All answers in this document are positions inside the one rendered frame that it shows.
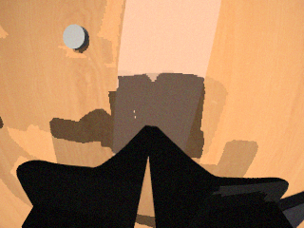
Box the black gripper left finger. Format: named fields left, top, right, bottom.
left=16, top=125, right=152, bottom=228

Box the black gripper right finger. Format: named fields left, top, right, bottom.
left=149, top=126, right=289, bottom=228

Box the grey cylinder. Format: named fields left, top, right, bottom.
left=62, top=24, right=88, bottom=49

